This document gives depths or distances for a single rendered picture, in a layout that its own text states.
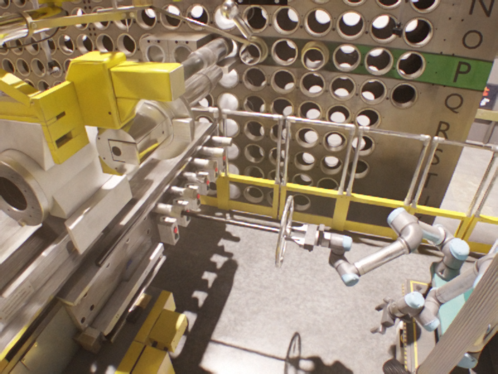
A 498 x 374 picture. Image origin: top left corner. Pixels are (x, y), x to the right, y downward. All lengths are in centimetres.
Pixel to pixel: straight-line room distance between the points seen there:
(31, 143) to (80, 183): 28
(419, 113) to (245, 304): 232
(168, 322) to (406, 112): 273
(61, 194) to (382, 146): 294
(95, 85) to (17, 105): 27
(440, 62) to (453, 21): 35
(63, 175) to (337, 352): 188
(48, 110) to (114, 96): 22
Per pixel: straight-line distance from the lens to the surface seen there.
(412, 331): 220
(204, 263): 276
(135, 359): 171
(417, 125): 350
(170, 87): 111
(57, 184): 142
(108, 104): 125
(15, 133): 140
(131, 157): 132
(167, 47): 326
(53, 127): 125
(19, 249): 166
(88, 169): 154
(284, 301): 253
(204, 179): 211
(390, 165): 367
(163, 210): 191
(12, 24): 140
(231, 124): 399
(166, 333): 173
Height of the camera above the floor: 205
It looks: 35 degrees down
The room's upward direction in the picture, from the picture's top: straight up
